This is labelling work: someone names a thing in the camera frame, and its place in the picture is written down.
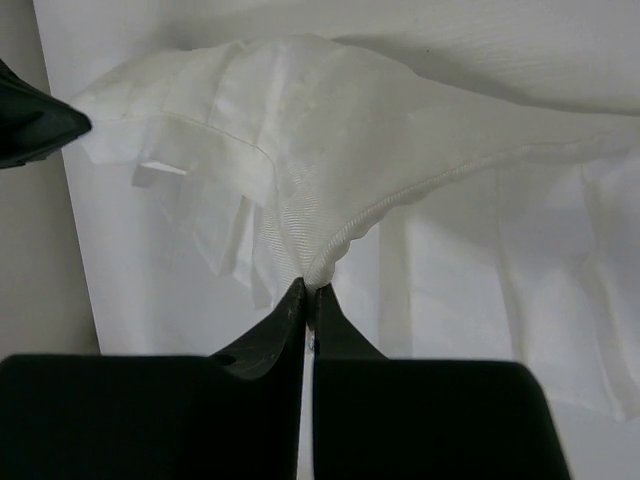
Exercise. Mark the white pleated skirt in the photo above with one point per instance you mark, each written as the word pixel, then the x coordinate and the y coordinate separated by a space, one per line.
pixel 465 225

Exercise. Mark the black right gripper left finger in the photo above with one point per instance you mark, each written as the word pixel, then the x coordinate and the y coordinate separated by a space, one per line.
pixel 234 414

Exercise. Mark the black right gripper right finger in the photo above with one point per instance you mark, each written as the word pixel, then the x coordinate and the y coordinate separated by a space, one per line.
pixel 381 418

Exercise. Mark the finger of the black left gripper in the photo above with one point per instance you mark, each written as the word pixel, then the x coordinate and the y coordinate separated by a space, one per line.
pixel 34 125

